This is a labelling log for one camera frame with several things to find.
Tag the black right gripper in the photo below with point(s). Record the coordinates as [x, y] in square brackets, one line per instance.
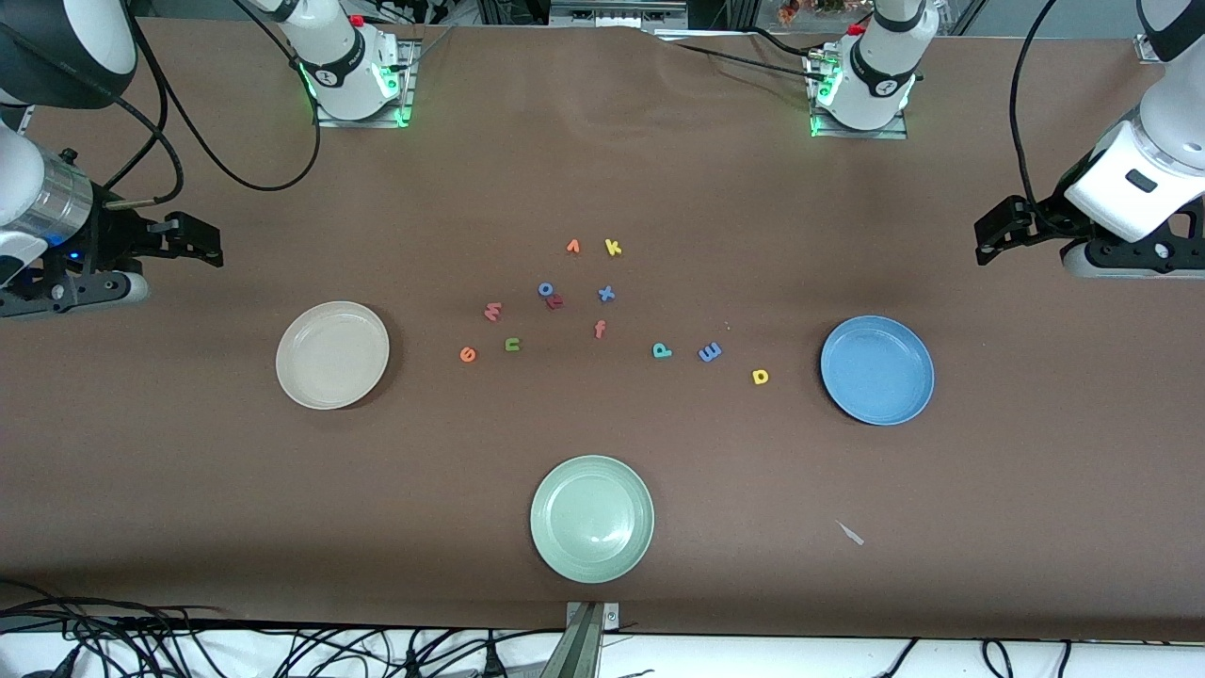
[115, 234]

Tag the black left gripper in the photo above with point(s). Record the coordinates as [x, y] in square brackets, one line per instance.
[1043, 222]

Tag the pink foam letter m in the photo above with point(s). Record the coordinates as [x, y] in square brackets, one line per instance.
[492, 312]

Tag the blue foam letter E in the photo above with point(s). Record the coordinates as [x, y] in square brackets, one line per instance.
[710, 353]

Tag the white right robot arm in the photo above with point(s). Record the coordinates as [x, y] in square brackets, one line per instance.
[344, 66]

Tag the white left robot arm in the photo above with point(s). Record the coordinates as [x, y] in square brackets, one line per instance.
[880, 75]

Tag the beige round plate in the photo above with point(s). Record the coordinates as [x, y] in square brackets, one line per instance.
[331, 356]

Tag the blue round plate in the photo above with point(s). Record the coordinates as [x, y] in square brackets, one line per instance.
[875, 372]

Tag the aluminium corner profile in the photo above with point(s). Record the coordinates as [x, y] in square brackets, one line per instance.
[1147, 49]

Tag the pink artificial flowers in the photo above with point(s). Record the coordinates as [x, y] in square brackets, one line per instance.
[789, 11]

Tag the small grey tape scrap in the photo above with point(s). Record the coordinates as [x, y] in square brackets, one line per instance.
[850, 533]

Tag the brown paper table cover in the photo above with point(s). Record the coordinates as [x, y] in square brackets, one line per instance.
[602, 424]

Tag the green round plate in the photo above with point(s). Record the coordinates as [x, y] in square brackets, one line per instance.
[591, 520]

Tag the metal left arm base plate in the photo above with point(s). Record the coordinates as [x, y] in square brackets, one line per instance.
[861, 135]

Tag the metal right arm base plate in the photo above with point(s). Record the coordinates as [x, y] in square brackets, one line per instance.
[410, 71]

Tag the aluminium frame structure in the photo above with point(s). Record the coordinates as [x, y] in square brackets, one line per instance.
[617, 11]

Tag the metal camera stand bracket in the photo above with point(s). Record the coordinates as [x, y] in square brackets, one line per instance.
[588, 650]

